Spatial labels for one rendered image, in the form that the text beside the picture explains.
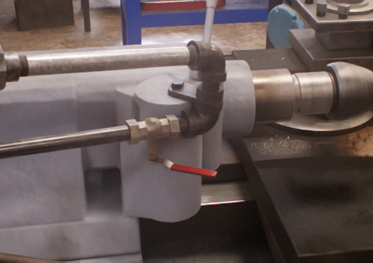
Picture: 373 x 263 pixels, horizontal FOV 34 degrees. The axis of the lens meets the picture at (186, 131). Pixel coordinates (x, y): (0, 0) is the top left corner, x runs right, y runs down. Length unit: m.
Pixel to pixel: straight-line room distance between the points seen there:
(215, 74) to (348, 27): 0.47
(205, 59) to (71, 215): 0.29
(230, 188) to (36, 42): 3.34
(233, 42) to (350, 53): 3.12
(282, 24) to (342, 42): 0.58
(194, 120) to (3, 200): 0.28
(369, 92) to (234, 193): 0.35
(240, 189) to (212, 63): 0.49
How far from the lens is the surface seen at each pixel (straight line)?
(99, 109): 0.81
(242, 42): 4.28
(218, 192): 1.16
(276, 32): 1.79
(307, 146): 1.13
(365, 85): 0.94
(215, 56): 0.71
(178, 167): 0.74
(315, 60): 1.15
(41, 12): 4.64
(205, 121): 0.74
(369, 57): 1.18
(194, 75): 0.80
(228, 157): 1.19
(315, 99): 0.92
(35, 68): 0.64
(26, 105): 0.81
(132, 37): 2.70
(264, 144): 1.13
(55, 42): 4.36
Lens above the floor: 1.48
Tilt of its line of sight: 28 degrees down
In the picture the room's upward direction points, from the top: straight up
